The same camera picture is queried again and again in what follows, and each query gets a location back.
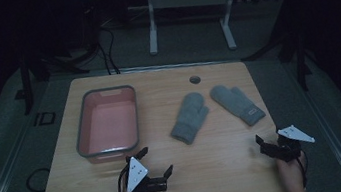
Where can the plain grey mitten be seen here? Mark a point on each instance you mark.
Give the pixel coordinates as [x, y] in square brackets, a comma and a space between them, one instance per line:
[190, 116]

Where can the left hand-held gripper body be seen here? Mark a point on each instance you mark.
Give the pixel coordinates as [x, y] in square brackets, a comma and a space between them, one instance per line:
[136, 174]

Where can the grey mitten with label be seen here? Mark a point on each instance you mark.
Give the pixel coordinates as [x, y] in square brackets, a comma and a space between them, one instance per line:
[237, 103]

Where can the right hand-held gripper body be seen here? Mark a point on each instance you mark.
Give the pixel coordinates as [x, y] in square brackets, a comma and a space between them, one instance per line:
[289, 150]

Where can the person's right hand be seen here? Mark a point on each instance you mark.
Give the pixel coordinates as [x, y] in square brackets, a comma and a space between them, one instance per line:
[289, 171]

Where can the pink basin with grey rim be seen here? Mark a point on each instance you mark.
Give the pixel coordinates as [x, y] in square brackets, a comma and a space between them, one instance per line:
[108, 125]

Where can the black tripod stand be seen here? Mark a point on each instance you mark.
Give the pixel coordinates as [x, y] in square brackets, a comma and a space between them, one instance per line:
[297, 54]
[37, 69]

